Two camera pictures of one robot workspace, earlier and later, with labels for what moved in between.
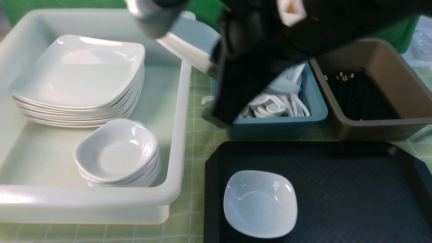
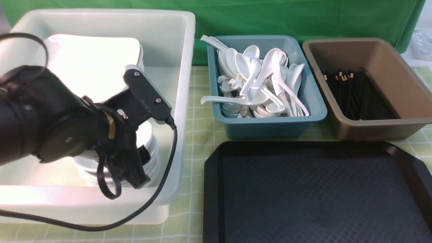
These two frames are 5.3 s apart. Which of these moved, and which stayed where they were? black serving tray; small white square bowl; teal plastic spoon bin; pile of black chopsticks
Moved: small white square bowl
Stayed: pile of black chopsticks; black serving tray; teal plastic spoon bin
